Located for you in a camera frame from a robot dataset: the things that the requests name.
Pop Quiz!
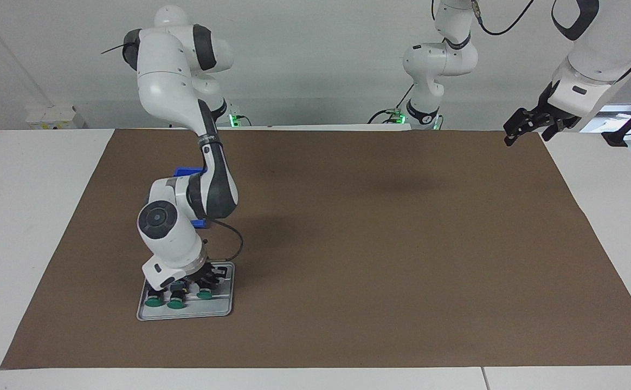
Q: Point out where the silver metal tray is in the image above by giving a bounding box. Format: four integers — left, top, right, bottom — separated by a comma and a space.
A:
136, 262, 236, 321

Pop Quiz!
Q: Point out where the blue plastic storage bin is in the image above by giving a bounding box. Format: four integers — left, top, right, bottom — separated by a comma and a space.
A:
172, 166, 209, 228

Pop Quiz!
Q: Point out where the brown paper table mat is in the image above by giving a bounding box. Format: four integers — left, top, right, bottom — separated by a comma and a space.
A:
0, 128, 631, 370

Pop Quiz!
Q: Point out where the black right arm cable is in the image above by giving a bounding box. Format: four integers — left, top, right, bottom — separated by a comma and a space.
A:
207, 217, 244, 264

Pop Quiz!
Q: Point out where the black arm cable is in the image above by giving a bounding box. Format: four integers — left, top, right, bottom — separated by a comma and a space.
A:
470, 0, 536, 36
207, 217, 244, 264

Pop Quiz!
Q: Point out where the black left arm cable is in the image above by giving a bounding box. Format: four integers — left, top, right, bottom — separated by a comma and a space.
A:
470, 0, 536, 36

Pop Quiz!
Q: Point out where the black left base cable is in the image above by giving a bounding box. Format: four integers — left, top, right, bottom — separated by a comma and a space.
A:
368, 86, 416, 125

